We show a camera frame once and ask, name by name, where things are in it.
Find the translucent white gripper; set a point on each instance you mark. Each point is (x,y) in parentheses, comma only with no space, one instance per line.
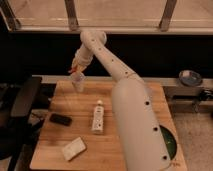
(82,59)

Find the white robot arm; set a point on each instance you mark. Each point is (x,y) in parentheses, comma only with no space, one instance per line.
(142,142)

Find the translucent ceramic cup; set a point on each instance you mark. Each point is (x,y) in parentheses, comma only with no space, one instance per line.
(77,79)

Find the white squeeze tube bottle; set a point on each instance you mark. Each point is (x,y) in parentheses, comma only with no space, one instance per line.
(98,122)

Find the black rectangular phone-like block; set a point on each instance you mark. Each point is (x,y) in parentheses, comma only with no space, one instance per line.
(60,119)

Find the wooden cutting board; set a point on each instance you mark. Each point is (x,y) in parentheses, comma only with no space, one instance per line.
(103,151)

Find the black office chair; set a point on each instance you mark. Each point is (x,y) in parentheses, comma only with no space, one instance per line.
(14,134)

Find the white sponge block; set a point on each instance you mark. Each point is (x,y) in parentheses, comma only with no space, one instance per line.
(73,148)

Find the grey tape roll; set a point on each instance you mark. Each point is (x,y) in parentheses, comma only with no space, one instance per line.
(190,78)

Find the green plate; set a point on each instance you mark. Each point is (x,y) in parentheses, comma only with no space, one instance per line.
(170,142)

